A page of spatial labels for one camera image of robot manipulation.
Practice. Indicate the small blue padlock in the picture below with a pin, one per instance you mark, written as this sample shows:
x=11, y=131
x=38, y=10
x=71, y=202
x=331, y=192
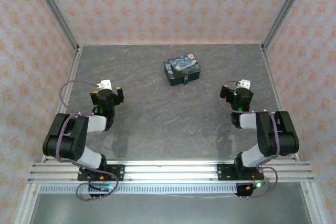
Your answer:
x=186, y=82

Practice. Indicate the starry night print tin box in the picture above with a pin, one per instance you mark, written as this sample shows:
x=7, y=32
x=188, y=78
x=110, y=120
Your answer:
x=181, y=66

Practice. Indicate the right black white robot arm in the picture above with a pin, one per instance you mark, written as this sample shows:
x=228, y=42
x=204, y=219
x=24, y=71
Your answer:
x=265, y=134

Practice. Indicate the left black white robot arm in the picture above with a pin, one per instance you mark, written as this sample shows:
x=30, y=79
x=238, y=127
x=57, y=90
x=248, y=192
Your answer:
x=68, y=134

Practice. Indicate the small circuit board with LED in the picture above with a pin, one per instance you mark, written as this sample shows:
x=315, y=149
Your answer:
x=258, y=184
x=102, y=187

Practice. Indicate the grey metal lower panel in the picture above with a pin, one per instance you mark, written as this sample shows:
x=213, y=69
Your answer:
x=170, y=208

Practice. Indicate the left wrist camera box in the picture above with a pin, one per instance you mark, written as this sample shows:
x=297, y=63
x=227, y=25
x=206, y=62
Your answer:
x=106, y=84

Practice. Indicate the aluminium table side rail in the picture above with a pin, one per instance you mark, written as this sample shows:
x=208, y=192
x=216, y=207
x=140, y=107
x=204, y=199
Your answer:
x=71, y=77
x=273, y=77

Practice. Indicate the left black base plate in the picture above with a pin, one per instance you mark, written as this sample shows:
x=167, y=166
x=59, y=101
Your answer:
x=119, y=171

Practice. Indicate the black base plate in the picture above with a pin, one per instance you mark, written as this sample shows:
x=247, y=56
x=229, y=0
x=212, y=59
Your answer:
x=223, y=171
x=119, y=171

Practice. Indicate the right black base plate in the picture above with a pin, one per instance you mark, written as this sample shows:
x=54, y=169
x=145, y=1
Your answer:
x=223, y=171

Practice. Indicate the aluminium cross rail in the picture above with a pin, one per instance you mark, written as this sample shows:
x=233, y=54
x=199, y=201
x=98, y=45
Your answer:
x=170, y=171

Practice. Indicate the aluminium frame post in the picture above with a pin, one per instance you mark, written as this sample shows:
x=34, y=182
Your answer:
x=55, y=9
x=284, y=11

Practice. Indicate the aluminium lower frame bar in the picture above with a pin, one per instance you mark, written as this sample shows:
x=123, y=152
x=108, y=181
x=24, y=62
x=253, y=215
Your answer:
x=312, y=203
x=26, y=203

